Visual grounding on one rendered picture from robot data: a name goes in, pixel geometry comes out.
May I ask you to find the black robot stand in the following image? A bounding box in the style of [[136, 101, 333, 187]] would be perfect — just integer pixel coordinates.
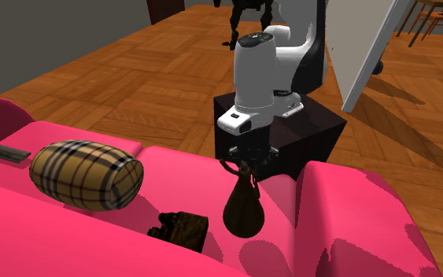
[[213, 91, 349, 182]]

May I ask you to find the white leaning board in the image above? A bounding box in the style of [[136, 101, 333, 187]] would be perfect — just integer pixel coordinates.
[[326, 0, 402, 114]]

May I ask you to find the dark brown blocky figure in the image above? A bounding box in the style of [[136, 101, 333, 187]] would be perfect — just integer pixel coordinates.
[[146, 210, 210, 254]]

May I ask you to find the black thin-legged figure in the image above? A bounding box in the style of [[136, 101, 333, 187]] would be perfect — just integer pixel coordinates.
[[212, 0, 275, 51]]

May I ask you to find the tan plaid bolster pillow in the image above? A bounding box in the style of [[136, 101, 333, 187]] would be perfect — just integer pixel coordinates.
[[28, 139, 145, 212]]

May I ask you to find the dark brown round-bellied vase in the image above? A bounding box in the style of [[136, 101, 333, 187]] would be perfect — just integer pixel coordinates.
[[219, 159, 265, 239]]

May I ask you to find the dark brown cabinet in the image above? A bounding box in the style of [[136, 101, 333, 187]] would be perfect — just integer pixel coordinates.
[[146, 0, 186, 26]]

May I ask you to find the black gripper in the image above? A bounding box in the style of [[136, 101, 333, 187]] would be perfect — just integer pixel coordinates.
[[226, 125, 280, 182]]

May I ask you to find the wooden chair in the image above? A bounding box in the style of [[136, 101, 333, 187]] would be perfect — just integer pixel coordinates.
[[419, 10, 443, 42]]

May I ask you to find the pink sofa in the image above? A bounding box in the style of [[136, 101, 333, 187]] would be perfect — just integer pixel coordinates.
[[0, 91, 443, 277]]

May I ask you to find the dark grey flat remote control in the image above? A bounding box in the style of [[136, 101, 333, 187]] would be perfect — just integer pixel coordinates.
[[0, 144, 32, 164]]

